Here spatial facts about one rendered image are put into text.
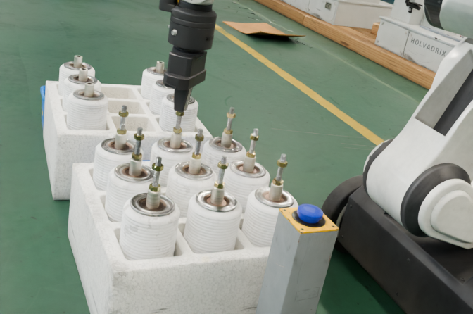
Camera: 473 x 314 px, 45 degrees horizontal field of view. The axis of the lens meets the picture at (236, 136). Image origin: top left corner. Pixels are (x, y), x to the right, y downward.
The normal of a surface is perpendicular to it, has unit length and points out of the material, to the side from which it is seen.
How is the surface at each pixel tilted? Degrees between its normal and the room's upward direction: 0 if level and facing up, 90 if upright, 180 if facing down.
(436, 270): 46
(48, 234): 0
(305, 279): 90
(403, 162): 54
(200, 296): 90
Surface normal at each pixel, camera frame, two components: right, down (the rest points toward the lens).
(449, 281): -0.54, -0.64
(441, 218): 0.37, 0.40
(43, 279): 0.17, -0.92
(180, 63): -0.32, 0.30
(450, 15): -0.62, 0.78
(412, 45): -0.91, -0.01
